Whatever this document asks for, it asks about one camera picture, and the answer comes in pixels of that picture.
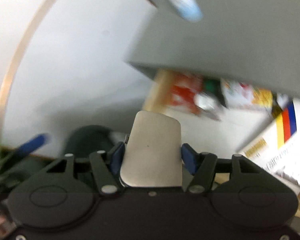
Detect white yellow vitamin box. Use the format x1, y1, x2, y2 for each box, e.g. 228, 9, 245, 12
221, 79, 273, 111

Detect red orange medicine box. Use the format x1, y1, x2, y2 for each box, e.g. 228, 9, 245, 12
164, 73, 203, 115

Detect beige manicure case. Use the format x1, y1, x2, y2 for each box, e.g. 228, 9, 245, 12
120, 111, 182, 187

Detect white box coloured stripes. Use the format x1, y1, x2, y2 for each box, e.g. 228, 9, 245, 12
238, 99, 300, 187

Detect grey nightstand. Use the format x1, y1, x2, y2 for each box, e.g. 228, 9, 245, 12
127, 0, 300, 98

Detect blue handled object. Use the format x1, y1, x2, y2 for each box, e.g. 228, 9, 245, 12
15, 134, 49, 157

